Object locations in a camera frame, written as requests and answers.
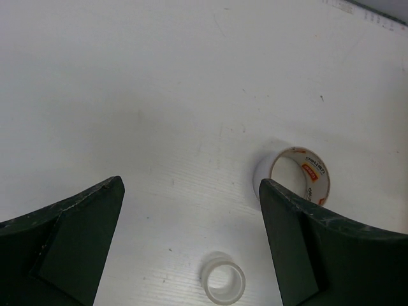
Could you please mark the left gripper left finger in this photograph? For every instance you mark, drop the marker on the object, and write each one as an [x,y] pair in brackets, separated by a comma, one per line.
[74,255]

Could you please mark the small clear tape roll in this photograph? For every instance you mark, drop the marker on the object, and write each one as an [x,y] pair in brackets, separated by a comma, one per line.
[222,279]

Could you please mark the large tape roll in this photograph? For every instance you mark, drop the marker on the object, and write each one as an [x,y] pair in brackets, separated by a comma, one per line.
[298,169]

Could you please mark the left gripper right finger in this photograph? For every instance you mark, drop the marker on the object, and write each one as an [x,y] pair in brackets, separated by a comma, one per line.
[283,222]

